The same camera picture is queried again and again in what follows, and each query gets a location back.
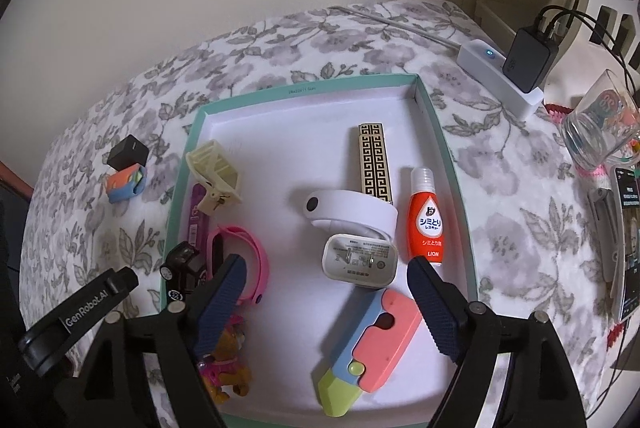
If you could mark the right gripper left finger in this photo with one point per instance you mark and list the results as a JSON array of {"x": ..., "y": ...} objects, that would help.
[{"x": 213, "y": 307}]

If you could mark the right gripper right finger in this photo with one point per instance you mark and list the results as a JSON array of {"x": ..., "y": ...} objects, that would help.
[{"x": 441, "y": 306}]

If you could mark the black toy car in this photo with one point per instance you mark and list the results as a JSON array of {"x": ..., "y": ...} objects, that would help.
[{"x": 183, "y": 269}]

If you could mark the large pink blue toy knife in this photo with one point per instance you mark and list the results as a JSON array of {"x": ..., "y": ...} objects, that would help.
[{"x": 370, "y": 351}]

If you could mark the small orange blue toy knife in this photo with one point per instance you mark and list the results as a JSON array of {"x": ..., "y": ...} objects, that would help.
[{"x": 126, "y": 184}]

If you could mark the black power adapter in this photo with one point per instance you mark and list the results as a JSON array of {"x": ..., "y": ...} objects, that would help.
[{"x": 130, "y": 151}]

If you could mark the pink wristband watch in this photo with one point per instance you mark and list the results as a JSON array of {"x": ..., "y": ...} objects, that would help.
[{"x": 227, "y": 240}]

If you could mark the brown pup toy figure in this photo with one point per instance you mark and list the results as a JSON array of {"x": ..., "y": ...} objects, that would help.
[{"x": 222, "y": 369}]

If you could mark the purple pen package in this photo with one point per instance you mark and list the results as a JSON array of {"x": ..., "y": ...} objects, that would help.
[{"x": 198, "y": 222}]

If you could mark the white charger plug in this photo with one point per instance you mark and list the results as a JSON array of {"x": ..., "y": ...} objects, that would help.
[{"x": 360, "y": 261}]

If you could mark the red stain remover bottle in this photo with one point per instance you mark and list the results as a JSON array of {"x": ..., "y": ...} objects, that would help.
[{"x": 425, "y": 229}]

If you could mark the teal cardboard box tray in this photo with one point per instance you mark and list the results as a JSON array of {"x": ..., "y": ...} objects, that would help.
[{"x": 316, "y": 159}]

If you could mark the cream plastic hair clip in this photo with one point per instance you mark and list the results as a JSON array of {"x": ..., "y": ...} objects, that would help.
[{"x": 211, "y": 168}]

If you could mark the white smart band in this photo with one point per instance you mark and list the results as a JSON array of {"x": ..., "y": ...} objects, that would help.
[{"x": 344, "y": 211}]

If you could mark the floral fleece blanket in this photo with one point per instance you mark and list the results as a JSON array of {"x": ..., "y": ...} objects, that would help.
[{"x": 526, "y": 204}]

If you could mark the black gold patterned case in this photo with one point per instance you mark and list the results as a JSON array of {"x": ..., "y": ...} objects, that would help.
[{"x": 374, "y": 172}]

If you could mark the silver stapler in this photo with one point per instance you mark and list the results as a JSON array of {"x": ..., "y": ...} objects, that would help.
[{"x": 603, "y": 210}]

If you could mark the dark blue cabinet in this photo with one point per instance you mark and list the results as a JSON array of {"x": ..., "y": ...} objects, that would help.
[{"x": 14, "y": 208}]

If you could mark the smartphone with lit screen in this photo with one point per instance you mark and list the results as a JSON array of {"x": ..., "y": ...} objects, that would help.
[{"x": 626, "y": 215}]

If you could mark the clear drinking glass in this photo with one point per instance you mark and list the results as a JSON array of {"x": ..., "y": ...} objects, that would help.
[{"x": 604, "y": 127}]

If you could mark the white power strip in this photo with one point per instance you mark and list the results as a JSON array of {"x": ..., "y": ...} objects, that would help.
[{"x": 484, "y": 63}]

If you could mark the black wall charger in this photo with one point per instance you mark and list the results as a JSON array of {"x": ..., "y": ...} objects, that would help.
[{"x": 529, "y": 59}]

